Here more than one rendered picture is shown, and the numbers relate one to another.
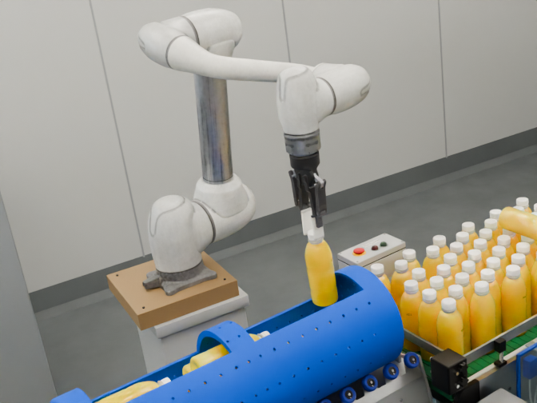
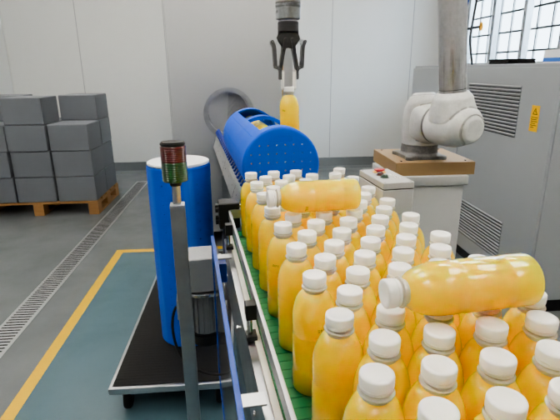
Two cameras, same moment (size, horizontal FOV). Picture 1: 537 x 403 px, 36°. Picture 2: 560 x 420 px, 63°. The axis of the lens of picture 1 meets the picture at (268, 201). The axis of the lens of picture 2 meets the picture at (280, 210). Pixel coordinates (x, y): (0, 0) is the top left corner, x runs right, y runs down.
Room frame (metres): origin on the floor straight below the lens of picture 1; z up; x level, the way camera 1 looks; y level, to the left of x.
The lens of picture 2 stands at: (2.50, -1.76, 1.43)
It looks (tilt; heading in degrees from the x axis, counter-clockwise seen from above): 17 degrees down; 110
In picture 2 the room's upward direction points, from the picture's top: 1 degrees counter-clockwise
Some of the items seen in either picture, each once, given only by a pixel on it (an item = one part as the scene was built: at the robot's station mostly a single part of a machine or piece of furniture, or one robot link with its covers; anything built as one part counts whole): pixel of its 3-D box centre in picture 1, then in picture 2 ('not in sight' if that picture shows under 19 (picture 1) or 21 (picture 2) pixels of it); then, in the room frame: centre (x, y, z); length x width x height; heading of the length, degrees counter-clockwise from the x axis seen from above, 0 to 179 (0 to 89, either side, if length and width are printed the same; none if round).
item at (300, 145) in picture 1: (302, 141); (287, 12); (1.95, -0.11, 1.62); 0.09 x 0.09 x 0.06
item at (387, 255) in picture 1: (372, 261); (384, 190); (2.34, -0.30, 1.05); 0.20 x 0.10 x 0.10; 121
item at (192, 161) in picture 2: not in sight; (177, 162); (1.38, 0.01, 1.03); 0.28 x 0.28 x 0.01
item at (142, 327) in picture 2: not in sight; (190, 311); (1.20, 0.30, 0.08); 1.50 x 0.52 x 0.15; 114
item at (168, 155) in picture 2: not in sight; (172, 153); (1.87, -0.79, 1.23); 0.06 x 0.06 x 0.04
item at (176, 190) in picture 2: not in sight; (174, 172); (1.87, -0.79, 1.18); 0.06 x 0.06 x 0.16
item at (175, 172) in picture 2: not in sight; (174, 171); (1.87, -0.79, 1.18); 0.06 x 0.06 x 0.05
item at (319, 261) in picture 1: (320, 269); (289, 117); (1.96, -0.11, 1.25); 0.07 x 0.07 x 0.19
